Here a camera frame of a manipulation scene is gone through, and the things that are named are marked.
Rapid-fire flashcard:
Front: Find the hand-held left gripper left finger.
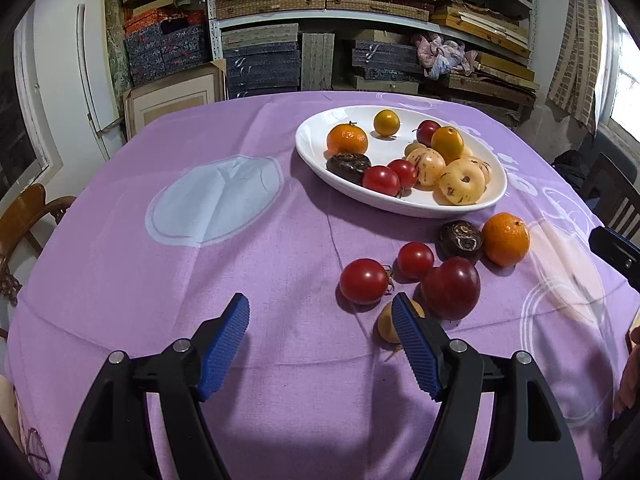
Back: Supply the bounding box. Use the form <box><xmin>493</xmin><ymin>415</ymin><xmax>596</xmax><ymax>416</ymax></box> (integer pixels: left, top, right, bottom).
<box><xmin>59</xmin><ymin>292</ymin><xmax>251</xmax><ymax>480</ymax></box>

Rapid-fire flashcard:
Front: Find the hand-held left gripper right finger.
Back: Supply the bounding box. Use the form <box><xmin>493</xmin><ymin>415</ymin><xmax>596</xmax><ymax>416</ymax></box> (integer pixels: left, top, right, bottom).
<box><xmin>391</xmin><ymin>293</ymin><xmax>585</xmax><ymax>480</ymax></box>

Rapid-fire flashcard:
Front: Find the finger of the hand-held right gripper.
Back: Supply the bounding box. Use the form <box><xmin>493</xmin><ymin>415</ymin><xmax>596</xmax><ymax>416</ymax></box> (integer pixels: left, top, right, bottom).
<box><xmin>588</xmin><ymin>226</ymin><xmax>640</xmax><ymax>293</ymax></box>

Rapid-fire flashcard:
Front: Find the large pale yellow melon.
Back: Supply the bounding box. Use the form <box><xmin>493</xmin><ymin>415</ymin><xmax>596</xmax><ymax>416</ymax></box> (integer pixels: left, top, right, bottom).
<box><xmin>438</xmin><ymin>157</ymin><xmax>487</xmax><ymax>207</ymax></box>

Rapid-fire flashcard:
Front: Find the red cherry tomato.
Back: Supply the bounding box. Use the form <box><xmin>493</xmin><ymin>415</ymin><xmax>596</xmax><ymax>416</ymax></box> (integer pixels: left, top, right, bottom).
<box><xmin>339</xmin><ymin>258</ymin><xmax>392</xmax><ymax>306</ymax></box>
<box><xmin>386</xmin><ymin>158</ymin><xmax>419</xmax><ymax>191</ymax></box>
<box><xmin>361</xmin><ymin>165</ymin><xmax>402</xmax><ymax>197</ymax></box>
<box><xmin>396</xmin><ymin>241</ymin><xmax>435</xmax><ymax>282</ymax></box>

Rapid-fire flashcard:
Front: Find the dark brown round fruit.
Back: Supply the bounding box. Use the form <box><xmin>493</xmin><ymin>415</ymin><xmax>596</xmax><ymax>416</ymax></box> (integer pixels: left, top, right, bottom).
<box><xmin>326</xmin><ymin>152</ymin><xmax>372</xmax><ymax>186</ymax></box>
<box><xmin>436</xmin><ymin>220</ymin><xmax>484</xmax><ymax>264</ymax></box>

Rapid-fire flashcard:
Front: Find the yellow-orange citrus fruit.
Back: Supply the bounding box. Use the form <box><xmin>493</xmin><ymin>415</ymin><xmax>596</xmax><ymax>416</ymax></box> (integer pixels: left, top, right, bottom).
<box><xmin>431</xmin><ymin>126</ymin><xmax>466</xmax><ymax>165</ymax></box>

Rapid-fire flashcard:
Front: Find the dark red plum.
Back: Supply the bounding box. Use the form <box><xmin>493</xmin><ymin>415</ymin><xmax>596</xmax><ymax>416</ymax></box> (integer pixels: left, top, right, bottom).
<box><xmin>420</xmin><ymin>256</ymin><xmax>482</xmax><ymax>321</ymax></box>
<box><xmin>416</xmin><ymin>120</ymin><xmax>443</xmax><ymax>147</ymax></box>

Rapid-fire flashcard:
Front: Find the orange tangerine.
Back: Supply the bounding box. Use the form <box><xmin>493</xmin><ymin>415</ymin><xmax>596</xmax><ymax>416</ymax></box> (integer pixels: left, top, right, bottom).
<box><xmin>327</xmin><ymin>123</ymin><xmax>369</xmax><ymax>157</ymax></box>
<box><xmin>481</xmin><ymin>212</ymin><xmax>531</xmax><ymax>268</ymax></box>

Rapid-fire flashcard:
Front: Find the white oval plate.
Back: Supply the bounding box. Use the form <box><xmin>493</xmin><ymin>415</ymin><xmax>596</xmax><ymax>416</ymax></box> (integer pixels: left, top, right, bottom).
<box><xmin>295</xmin><ymin>105</ymin><xmax>508</xmax><ymax>219</ymax></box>

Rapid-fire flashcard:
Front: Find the yellow-green citrus fruit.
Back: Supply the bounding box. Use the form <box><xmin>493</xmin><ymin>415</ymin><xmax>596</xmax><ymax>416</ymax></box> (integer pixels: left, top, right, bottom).
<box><xmin>373</xmin><ymin>109</ymin><xmax>401</xmax><ymax>137</ymax></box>

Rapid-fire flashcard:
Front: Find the person's right hand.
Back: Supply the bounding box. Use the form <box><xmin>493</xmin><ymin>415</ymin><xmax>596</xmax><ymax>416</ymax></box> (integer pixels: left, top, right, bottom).
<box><xmin>614</xmin><ymin>327</ymin><xmax>640</xmax><ymax>415</ymax></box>

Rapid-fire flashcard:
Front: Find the dark wooden chair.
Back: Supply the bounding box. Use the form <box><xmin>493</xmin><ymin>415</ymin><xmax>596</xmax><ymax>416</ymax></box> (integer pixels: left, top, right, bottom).
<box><xmin>580</xmin><ymin>152</ymin><xmax>640</xmax><ymax>246</ymax></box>

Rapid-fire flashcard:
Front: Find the purple printed tablecloth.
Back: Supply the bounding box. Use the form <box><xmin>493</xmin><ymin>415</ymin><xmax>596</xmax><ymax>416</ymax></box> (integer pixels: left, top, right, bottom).
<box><xmin>5</xmin><ymin>91</ymin><xmax>640</xmax><ymax>480</ymax></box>

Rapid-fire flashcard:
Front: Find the black bag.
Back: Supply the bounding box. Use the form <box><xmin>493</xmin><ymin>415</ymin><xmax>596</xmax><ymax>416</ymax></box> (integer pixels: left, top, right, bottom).
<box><xmin>550</xmin><ymin>149</ymin><xmax>596</xmax><ymax>193</ymax></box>

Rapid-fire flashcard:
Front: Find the speckled yellow melon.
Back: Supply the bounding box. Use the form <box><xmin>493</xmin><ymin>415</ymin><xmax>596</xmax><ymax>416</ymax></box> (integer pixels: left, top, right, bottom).
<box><xmin>470</xmin><ymin>156</ymin><xmax>493</xmax><ymax>186</ymax></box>
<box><xmin>406</xmin><ymin>147</ymin><xmax>447</xmax><ymax>191</ymax></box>

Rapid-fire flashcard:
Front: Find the bright window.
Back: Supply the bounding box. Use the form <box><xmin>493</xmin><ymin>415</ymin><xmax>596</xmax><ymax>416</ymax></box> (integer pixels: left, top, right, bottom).
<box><xmin>597</xmin><ymin>0</ymin><xmax>640</xmax><ymax>141</ymax></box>

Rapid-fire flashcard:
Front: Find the brick pattern curtain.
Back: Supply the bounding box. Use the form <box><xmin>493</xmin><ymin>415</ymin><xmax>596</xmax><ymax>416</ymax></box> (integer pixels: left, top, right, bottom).
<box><xmin>546</xmin><ymin>0</ymin><xmax>608</xmax><ymax>136</ymax></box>

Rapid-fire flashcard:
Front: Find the brown wooden chair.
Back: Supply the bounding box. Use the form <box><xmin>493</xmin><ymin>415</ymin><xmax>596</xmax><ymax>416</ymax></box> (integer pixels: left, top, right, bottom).
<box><xmin>0</xmin><ymin>182</ymin><xmax>78</xmax><ymax>311</ymax></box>

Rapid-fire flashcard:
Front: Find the stack of wooden frames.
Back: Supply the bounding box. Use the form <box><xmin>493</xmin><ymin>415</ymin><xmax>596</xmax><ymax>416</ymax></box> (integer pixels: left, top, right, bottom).
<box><xmin>430</xmin><ymin>0</ymin><xmax>541</xmax><ymax>121</ymax></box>

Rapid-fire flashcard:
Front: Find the pink cloth bundle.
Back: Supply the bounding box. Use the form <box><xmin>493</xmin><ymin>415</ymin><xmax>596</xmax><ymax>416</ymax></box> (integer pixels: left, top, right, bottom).
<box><xmin>411</xmin><ymin>32</ymin><xmax>480</xmax><ymax>81</ymax></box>

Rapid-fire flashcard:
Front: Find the stack of dark grey boxes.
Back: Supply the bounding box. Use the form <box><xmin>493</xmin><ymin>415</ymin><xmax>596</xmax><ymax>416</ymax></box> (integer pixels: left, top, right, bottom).
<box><xmin>221</xmin><ymin>24</ymin><xmax>302</xmax><ymax>100</ymax></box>

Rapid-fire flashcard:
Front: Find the white panel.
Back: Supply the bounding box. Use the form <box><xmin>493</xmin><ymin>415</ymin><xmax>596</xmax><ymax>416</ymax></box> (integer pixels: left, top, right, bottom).
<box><xmin>76</xmin><ymin>4</ymin><xmax>126</xmax><ymax>161</ymax></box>

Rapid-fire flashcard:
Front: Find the stack of dark flat boxes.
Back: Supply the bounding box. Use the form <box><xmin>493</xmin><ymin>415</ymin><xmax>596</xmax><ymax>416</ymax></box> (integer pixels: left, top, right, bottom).
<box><xmin>350</xmin><ymin>30</ymin><xmax>426</xmax><ymax>93</ymax></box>

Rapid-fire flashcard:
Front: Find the stack of blue patterned boxes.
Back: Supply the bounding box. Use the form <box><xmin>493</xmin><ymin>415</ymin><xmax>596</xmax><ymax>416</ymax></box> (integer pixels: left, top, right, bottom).
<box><xmin>124</xmin><ymin>22</ymin><xmax>210</xmax><ymax>88</ymax></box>

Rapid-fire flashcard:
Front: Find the grey woven upright box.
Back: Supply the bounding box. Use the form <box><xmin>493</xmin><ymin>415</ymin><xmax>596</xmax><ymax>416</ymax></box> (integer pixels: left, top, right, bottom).
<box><xmin>300</xmin><ymin>32</ymin><xmax>336</xmax><ymax>92</ymax></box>

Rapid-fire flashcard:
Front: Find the metal shelf rack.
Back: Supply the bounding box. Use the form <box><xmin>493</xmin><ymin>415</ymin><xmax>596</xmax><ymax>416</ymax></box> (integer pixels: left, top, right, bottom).
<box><xmin>202</xmin><ymin>0</ymin><xmax>541</xmax><ymax>111</ymax></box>

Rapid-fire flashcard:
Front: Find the white framed window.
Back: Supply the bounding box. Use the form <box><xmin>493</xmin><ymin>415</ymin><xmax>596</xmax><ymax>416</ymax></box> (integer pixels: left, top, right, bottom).
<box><xmin>0</xmin><ymin>10</ymin><xmax>63</xmax><ymax>201</ymax></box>

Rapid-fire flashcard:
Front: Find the green marbled board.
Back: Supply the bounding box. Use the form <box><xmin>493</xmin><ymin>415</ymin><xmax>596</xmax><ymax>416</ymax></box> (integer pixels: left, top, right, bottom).
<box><xmin>104</xmin><ymin>0</ymin><xmax>135</xmax><ymax>111</ymax></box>

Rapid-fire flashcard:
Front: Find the stack of red orange boxes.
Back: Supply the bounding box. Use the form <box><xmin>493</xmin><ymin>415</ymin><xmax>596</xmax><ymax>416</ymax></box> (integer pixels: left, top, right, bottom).
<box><xmin>124</xmin><ymin>2</ymin><xmax>208</xmax><ymax>36</ymax></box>

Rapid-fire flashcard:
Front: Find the pale picture frame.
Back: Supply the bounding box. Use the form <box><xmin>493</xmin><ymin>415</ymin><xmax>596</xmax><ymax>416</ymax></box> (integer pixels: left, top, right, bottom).
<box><xmin>122</xmin><ymin>59</ymin><xmax>228</xmax><ymax>141</ymax></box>

